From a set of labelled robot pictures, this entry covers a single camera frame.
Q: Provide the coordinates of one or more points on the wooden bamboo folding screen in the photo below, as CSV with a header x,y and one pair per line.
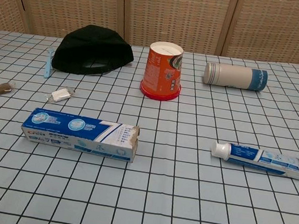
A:
x,y
180,13

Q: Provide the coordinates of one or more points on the black cap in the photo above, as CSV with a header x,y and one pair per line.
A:
x,y
91,48

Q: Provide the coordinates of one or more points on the blue white toothpaste box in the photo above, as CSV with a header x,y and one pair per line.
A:
x,y
79,135

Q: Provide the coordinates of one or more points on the blue white toothpaste tube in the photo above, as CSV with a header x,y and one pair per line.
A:
x,y
265,159

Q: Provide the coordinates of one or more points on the orange instant noodle cup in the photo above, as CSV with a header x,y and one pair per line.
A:
x,y
161,74

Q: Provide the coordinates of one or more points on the blue checkered tablecloth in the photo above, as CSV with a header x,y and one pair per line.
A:
x,y
153,201

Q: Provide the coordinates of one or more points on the brown wrapped candy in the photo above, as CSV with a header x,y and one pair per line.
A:
x,y
2,89

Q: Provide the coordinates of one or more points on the light blue plastic stick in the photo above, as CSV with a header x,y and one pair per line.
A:
x,y
48,64

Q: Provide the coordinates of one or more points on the white blue paper cup stack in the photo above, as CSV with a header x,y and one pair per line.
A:
x,y
232,76

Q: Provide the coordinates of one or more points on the white wrapped candy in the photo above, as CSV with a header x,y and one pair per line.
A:
x,y
60,94

